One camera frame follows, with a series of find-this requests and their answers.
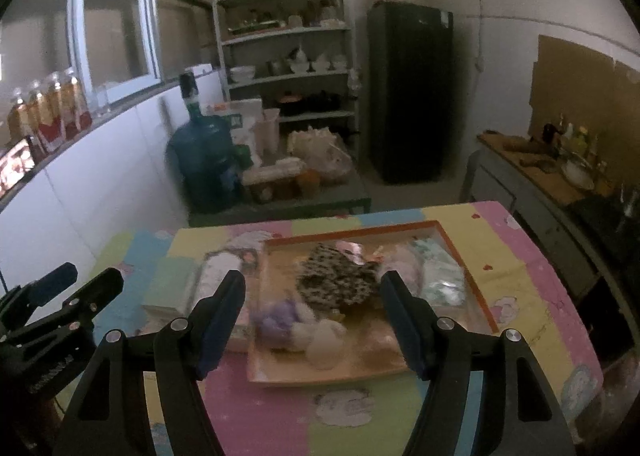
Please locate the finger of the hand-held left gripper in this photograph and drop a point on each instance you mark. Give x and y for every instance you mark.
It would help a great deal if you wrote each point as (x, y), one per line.
(55, 281)
(100, 288)

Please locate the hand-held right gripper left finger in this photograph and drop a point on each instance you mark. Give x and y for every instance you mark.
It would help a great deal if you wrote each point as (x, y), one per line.
(222, 326)

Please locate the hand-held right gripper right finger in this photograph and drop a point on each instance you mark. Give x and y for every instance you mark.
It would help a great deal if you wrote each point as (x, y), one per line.
(405, 331)

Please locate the orange-rimmed shallow box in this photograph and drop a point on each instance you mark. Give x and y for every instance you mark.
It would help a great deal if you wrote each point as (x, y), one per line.
(370, 356)

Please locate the purple plush toy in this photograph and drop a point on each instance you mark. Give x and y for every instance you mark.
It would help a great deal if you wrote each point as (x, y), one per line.
(277, 321)

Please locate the green floral tissue pack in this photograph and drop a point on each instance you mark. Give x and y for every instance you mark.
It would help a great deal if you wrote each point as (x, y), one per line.
(440, 276)

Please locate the pink plush toy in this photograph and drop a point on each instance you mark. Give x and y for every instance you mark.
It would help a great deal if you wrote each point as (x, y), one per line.
(400, 266)

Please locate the white plush toy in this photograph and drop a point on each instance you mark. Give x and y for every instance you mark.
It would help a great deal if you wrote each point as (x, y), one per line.
(322, 343)

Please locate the leopard print pouch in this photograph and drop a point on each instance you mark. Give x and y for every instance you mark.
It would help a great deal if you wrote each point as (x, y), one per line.
(335, 276)

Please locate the white floral box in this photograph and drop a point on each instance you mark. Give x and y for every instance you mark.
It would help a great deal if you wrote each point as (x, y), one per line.
(220, 268)

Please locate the mint green box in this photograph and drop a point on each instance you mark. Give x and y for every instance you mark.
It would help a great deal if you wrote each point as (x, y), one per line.
(170, 281)

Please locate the pastel sheep printed tablecloth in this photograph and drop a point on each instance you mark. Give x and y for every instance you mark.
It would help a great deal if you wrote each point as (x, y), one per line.
(515, 261)

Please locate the brown preserve jar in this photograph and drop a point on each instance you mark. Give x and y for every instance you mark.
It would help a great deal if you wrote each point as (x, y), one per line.
(262, 193)

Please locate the low grey table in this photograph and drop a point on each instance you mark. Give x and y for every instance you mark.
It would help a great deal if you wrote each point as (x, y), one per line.
(320, 203)

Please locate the blue water jug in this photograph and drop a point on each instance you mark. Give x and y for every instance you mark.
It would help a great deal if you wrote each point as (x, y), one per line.
(202, 165)

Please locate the white flat packet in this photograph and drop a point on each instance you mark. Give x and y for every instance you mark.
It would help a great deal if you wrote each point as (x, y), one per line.
(272, 170)

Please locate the orange preserve jar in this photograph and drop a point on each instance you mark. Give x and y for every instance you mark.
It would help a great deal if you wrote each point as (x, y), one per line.
(308, 183)

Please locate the amber drink bottle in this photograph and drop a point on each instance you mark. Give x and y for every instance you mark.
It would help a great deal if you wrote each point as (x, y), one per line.
(36, 110)
(56, 105)
(76, 103)
(17, 118)

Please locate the grey kitchen counter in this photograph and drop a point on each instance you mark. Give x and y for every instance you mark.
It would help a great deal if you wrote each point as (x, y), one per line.
(520, 175)

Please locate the clear plastic bag of food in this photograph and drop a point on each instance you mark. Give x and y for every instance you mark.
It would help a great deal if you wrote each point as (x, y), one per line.
(320, 155)

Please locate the white sack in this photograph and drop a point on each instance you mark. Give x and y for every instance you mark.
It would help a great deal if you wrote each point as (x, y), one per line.
(245, 125)

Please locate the black water jug pump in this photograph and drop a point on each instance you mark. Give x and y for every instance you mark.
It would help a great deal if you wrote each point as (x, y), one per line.
(190, 93)

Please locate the red-lidded pot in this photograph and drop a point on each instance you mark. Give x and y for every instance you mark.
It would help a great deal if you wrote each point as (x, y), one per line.
(290, 104)

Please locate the white bowl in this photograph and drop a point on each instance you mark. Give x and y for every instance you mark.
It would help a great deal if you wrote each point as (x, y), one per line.
(577, 175)

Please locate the dark refrigerator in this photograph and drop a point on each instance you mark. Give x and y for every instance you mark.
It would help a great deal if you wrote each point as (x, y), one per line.
(410, 95)

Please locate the black wok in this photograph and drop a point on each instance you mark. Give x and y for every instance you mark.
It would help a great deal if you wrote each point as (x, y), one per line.
(325, 103)

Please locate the cluster of condiment bottles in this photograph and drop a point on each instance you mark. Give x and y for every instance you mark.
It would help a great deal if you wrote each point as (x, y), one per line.
(580, 140)

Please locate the grey metal shelf rack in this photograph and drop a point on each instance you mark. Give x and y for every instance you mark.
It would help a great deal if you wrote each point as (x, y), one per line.
(285, 38)

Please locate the sliding window frame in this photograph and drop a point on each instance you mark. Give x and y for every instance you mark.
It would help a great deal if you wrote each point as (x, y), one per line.
(150, 30)

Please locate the cardboard wall sheet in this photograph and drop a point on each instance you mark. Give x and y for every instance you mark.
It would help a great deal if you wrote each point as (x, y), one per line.
(575, 85)

